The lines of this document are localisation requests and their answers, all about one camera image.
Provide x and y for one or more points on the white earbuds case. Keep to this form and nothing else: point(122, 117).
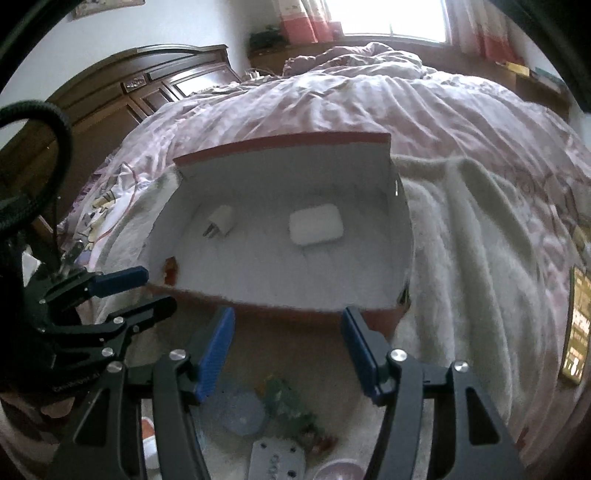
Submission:
point(316, 226)

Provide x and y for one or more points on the dark wooden headboard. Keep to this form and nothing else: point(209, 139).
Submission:
point(138, 78)

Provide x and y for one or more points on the translucent plastic cup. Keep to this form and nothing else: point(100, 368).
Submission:
point(242, 410)

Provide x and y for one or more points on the green printed packet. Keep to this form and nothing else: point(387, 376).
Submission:
point(286, 401)

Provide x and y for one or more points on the black smartphone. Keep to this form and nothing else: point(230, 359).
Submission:
point(579, 323)

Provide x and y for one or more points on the white fluffy blanket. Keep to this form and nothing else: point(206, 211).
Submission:
point(461, 277)

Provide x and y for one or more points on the white flat device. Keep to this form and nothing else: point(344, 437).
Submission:
point(277, 461)

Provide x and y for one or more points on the white charger plug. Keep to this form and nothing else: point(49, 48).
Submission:
point(221, 219)

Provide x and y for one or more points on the pink duvet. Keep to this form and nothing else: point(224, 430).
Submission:
point(323, 101)

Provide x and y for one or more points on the yellow book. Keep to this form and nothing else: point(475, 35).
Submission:
point(512, 68)

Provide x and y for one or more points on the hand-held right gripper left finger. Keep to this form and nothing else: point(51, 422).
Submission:
point(214, 355)

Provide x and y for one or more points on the pink white curtain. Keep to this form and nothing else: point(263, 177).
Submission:
point(304, 23)
point(485, 32)

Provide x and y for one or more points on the orange cardboard box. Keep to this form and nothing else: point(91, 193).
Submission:
point(277, 272)

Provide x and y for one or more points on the pink bowl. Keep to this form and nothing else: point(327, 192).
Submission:
point(339, 470)

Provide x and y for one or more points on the dark object on nightstand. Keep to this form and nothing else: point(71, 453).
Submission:
point(265, 39)

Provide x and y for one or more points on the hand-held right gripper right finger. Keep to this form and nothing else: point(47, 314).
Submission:
point(364, 355)

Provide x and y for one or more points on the bright window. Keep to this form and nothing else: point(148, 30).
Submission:
point(392, 16)

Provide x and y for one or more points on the white orange bottle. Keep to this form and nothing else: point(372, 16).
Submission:
point(147, 429)

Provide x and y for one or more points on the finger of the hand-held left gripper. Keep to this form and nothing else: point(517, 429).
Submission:
point(147, 311)
point(120, 279)

